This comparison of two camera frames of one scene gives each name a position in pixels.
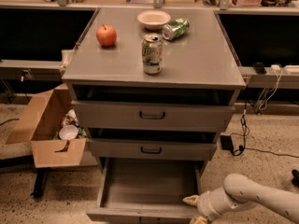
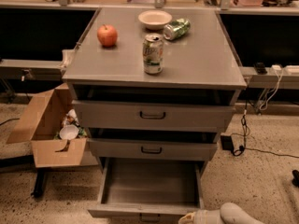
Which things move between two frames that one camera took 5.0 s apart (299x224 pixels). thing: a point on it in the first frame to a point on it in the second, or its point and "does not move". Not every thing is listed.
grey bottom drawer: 146,190 does not move
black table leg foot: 39,183 does not move
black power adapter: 226,142 does not move
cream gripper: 205,203 to 206,217
